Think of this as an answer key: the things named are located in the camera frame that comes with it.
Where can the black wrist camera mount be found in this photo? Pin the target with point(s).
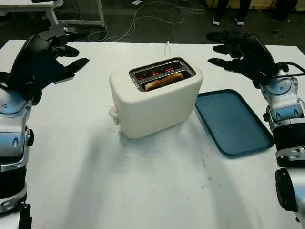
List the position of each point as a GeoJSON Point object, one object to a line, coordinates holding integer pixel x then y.
{"type": "Point", "coordinates": [258, 83]}
{"type": "Point", "coordinates": [35, 76]}

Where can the wooden crate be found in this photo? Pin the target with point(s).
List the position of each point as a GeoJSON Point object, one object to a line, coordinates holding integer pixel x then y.
{"type": "Point", "coordinates": [262, 3]}

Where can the browned toast slice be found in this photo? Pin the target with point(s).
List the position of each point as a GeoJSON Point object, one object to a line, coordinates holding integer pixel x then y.
{"type": "Point", "coordinates": [166, 80]}

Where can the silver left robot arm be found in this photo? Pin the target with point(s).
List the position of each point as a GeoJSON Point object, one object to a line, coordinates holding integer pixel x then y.
{"type": "Point", "coordinates": [12, 119]}

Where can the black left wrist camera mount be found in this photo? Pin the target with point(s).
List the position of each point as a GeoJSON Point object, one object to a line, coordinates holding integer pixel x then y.
{"type": "Point", "coordinates": [35, 76]}

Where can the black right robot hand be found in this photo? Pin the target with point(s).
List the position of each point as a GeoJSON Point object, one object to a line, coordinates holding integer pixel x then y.
{"type": "Point", "coordinates": [257, 57]}

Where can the white metal-frame desk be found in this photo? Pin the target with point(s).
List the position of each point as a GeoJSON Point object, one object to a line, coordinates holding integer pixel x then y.
{"type": "Point", "coordinates": [23, 4]}

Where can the white paper sheet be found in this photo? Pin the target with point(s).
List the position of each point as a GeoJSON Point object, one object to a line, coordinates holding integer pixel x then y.
{"type": "Point", "coordinates": [137, 3]}

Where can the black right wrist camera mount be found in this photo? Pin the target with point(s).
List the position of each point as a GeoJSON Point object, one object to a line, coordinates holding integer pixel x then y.
{"type": "Point", "coordinates": [258, 83]}

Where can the white two-slot toaster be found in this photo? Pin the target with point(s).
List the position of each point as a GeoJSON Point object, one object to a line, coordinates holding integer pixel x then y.
{"type": "Point", "coordinates": [162, 107]}

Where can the black bin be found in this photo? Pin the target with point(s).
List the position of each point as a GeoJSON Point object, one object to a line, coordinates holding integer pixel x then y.
{"type": "Point", "coordinates": [283, 10]}

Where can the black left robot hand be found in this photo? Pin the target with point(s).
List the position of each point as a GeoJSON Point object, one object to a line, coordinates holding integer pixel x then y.
{"type": "Point", "coordinates": [28, 47]}

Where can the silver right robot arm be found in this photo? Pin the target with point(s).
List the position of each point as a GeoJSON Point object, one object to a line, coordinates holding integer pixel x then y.
{"type": "Point", "coordinates": [281, 95]}

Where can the blue plastic tray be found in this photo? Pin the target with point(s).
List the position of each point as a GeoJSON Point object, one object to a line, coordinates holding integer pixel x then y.
{"type": "Point", "coordinates": [231, 121]}

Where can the person in black trousers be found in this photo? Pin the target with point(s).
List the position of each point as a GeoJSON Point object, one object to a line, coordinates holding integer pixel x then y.
{"type": "Point", "coordinates": [220, 9]}

